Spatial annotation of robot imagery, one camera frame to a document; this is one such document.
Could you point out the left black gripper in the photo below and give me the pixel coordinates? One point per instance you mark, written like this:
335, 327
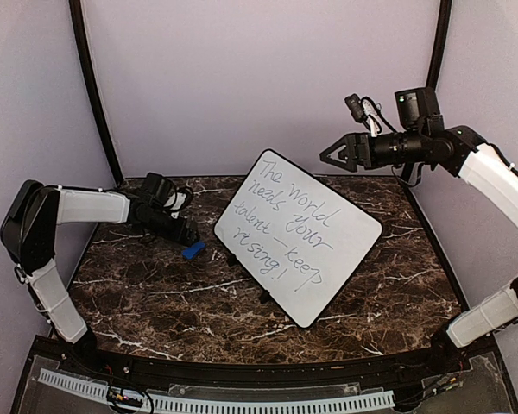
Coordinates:
177, 235

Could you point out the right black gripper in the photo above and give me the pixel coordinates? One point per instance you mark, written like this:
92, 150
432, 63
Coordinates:
352, 141

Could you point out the blue whiteboard eraser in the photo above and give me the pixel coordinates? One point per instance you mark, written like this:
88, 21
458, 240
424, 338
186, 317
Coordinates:
191, 252

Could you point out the white whiteboard black frame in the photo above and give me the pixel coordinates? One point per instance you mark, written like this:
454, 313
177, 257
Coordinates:
299, 239

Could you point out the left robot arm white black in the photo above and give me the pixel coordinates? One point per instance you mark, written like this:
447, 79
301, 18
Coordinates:
29, 228

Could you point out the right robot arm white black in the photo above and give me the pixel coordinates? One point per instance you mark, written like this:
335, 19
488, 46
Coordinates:
469, 152

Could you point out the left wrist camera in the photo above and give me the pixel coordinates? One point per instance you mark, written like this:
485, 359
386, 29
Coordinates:
180, 200

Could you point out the right black frame post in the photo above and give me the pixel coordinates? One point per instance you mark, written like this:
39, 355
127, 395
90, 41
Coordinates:
412, 171

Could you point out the black frame post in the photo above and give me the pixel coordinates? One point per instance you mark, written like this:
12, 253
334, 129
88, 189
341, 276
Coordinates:
412, 171
91, 86

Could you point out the black curved front rail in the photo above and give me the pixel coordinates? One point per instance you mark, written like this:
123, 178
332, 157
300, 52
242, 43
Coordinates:
399, 370

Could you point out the white slotted cable duct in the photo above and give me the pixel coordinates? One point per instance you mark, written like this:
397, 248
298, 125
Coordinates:
209, 399

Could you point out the left black frame post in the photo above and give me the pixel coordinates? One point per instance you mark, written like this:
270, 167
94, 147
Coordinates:
91, 86

